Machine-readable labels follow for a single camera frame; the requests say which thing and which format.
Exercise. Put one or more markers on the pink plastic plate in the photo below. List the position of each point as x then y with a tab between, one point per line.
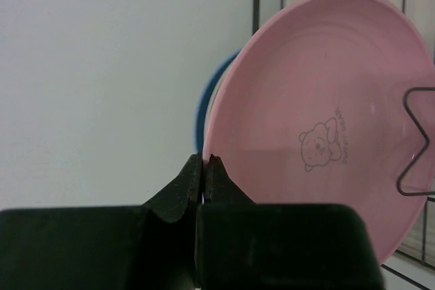
311	111

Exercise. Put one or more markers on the blue plastic plate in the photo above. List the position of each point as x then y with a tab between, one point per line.
204	101

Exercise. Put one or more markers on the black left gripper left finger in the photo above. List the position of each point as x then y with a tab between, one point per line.
147	246

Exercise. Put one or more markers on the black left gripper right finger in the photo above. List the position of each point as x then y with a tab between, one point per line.
244	245

